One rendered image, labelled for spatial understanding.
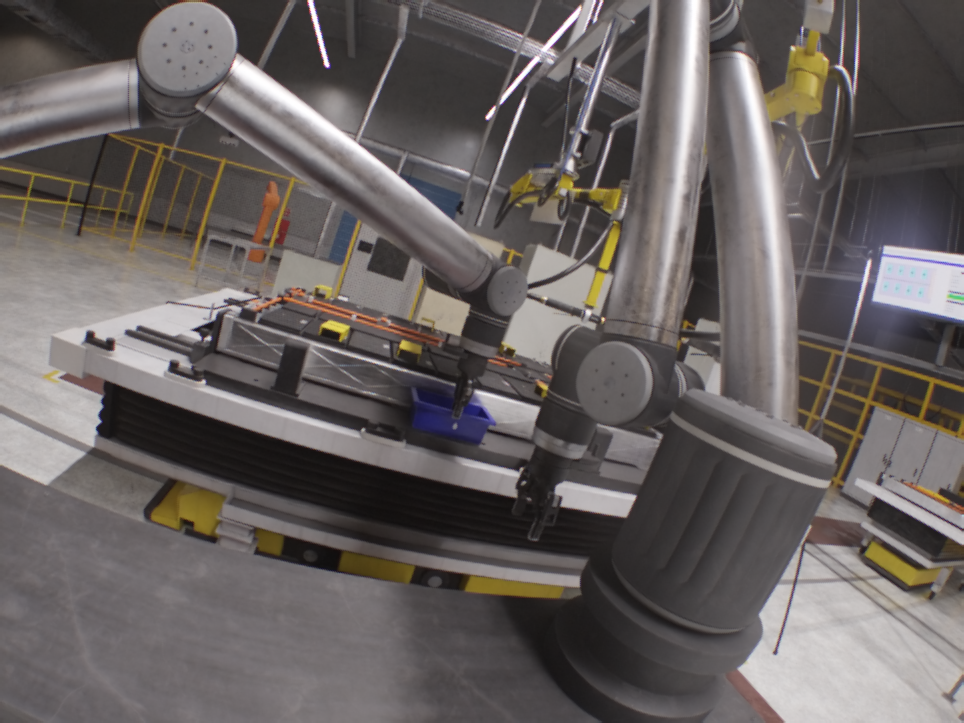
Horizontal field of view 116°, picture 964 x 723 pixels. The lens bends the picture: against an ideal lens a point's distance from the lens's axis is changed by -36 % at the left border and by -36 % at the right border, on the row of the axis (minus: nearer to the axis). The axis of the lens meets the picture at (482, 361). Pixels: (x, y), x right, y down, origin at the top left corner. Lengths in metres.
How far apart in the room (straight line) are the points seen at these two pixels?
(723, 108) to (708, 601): 0.77
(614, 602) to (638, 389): 0.24
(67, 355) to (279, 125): 0.95
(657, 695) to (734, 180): 0.75
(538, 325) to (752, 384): 5.80
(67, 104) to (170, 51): 0.29
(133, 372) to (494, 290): 0.94
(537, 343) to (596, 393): 5.92
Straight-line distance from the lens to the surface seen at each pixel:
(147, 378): 1.33
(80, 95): 0.96
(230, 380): 1.29
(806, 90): 1.21
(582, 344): 0.81
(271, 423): 1.24
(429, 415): 1.28
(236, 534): 1.66
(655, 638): 0.50
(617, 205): 2.70
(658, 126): 0.69
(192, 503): 2.00
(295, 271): 6.02
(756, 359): 0.75
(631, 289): 0.61
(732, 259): 0.80
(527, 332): 6.43
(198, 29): 0.74
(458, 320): 6.27
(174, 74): 0.72
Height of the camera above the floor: 1.28
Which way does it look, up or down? 8 degrees down
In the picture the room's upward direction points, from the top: 19 degrees clockwise
